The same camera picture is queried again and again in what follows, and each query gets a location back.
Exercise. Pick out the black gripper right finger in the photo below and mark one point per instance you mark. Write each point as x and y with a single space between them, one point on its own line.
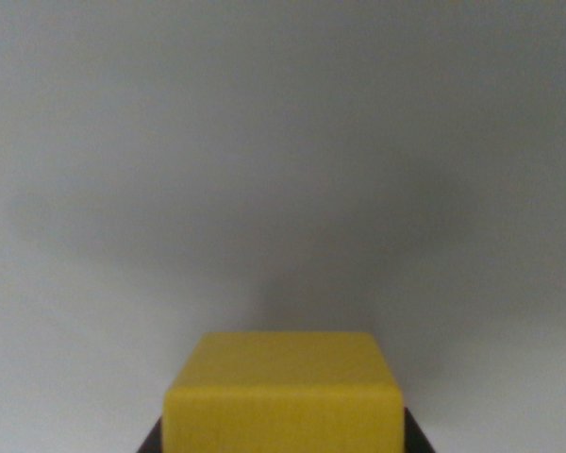
415 436

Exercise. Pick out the grey plastic bin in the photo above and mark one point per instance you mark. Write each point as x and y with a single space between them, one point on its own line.
283 141

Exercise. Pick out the yellow cube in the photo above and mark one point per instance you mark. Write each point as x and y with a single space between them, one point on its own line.
283 401

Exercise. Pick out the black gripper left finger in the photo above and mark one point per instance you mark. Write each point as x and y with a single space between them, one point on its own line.
153 439

